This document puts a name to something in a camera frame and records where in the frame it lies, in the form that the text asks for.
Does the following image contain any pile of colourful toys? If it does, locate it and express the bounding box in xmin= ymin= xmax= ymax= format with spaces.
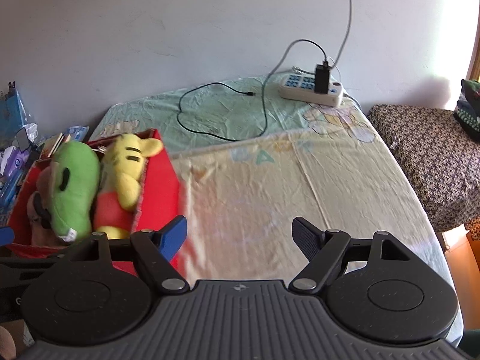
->
xmin=1 ymin=124 xmax=89 ymax=226

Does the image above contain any red storage box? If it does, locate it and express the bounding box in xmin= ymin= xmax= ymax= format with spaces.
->
xmin=7 ymin=129 xmax=180 ymax=258

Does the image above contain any black charging cable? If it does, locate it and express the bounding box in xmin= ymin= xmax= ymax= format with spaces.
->
xmin=176 ymin=38 xmax=330 ymax=143

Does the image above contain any black power adapter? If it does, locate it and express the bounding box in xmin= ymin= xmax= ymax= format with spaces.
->
xmin=314 ymin=59 xmax=331 ymax=94

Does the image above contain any pink plush teddy bear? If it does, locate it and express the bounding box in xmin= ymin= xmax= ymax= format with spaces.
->
xmin=27 ymin=166 xmax=62 ymax=247

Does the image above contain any patterned brown stool cover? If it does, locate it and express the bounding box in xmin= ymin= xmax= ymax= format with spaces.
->
xmin=368 ymin=104 xmax=479 ymax=233

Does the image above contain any yellow tiger plush toy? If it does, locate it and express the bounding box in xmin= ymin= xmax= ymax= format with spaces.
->
xmin=93 ymin=133 xmax=164 ymax=240

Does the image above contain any grey power strip cord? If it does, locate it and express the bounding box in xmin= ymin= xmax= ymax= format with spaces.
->
xmin=331 ymin=0 xmax=356 ymax=68

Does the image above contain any green plush toy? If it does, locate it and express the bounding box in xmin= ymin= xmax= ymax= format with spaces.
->
xmin=47 ymin=141 xmax=100 ymax=243

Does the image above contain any white power strip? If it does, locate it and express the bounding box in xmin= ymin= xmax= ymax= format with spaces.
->
xmin=278 ymin=73 xmax=344 ymax=107

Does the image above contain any blue plastic bag package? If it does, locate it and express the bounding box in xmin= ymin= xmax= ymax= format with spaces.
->
xmin=0 ymin=81 xmax=38 ymax=150

